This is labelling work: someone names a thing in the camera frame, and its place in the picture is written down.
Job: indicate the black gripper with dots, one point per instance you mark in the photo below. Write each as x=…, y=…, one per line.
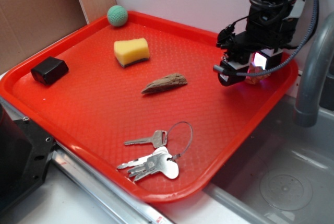
x=268, y=28

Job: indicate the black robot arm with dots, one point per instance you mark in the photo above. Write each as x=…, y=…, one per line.
x=297, y=11

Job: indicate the brown wood piece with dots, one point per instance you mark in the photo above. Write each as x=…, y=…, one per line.
x=166, y=83

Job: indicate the grey toy faucet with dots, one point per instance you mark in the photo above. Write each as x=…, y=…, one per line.
x=316, y=85

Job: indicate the red plastic tray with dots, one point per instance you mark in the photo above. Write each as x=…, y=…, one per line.
x=97, y=106

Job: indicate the grey plastic sink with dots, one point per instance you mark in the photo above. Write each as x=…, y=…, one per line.
x=281, y=173

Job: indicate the single silver key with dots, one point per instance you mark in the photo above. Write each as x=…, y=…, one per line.
x=158, y=139

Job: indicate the yellow sponge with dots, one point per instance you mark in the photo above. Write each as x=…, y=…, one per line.
x=129, y=52

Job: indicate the silver key bunch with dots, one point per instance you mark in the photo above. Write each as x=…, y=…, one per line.
x=160, y=161

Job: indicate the green knitted ball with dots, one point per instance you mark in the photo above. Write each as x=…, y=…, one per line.
x=117, y=16

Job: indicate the black rectangular box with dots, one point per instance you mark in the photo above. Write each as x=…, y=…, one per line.
x=49, y=71

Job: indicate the cardboard panel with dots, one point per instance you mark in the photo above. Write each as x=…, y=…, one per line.
x=28, y=26

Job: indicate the aluminium rail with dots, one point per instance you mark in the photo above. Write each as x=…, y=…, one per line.
x=74, y=192

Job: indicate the black metal bracket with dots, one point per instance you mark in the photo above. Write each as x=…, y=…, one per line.
x=26, y=150

